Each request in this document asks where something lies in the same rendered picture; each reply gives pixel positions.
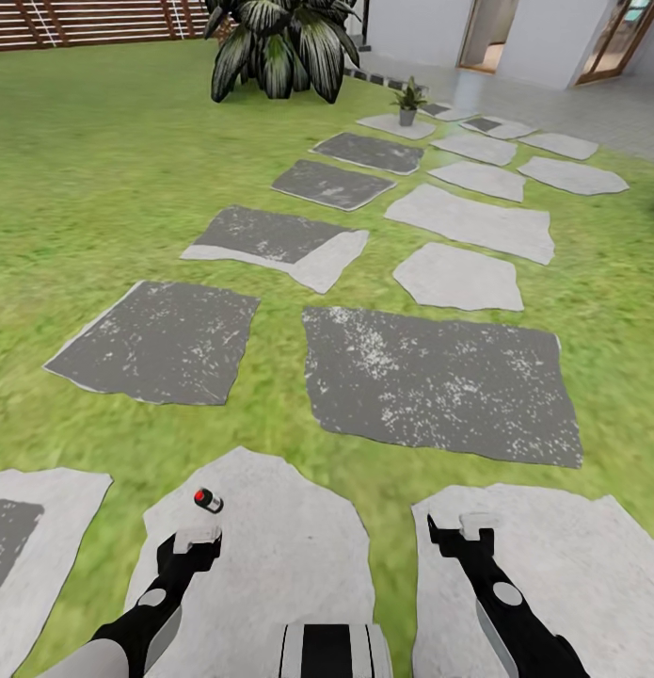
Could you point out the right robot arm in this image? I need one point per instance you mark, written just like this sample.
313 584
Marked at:
526 648

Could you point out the insectifuge atomizer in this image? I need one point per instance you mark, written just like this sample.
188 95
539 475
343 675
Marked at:
208 501

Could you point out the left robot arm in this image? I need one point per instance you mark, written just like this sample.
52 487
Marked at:
128 647

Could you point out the door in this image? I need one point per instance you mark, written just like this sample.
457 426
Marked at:
624 28

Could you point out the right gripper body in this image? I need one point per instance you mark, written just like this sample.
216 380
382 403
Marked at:
452 544

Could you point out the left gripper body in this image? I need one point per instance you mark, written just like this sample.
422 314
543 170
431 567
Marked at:
198 559

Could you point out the robot trunk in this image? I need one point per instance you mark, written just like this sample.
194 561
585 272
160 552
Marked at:
326 651

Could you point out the pot plant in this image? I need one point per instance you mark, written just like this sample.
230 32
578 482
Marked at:
409 103

